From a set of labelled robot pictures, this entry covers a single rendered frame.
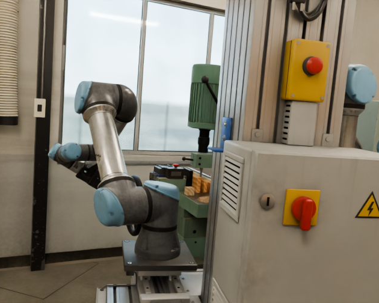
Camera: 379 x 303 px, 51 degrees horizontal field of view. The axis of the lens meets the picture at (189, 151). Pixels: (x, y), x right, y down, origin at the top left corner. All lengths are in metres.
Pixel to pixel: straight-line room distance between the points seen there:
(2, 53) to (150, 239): 1.93
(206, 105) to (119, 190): 0.84
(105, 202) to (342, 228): 0.66
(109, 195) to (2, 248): 2.16
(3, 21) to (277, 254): 2.46
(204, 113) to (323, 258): 1.21
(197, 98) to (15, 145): 1.60
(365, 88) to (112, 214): 0.82
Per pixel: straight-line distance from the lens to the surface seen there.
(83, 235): 3.32
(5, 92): 2.88
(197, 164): 1.96
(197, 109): 1.92
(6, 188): 3.15
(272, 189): 0.74
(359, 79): 1.27
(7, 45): 2.91
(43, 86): 3.01
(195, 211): 1.69
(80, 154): 1.75
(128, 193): 1.20
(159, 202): 1.23
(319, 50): 0.94
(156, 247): 1.27
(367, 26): 4.48
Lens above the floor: 1.30
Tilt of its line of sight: 6 degrees down
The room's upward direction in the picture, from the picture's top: 5 degrees clockwise
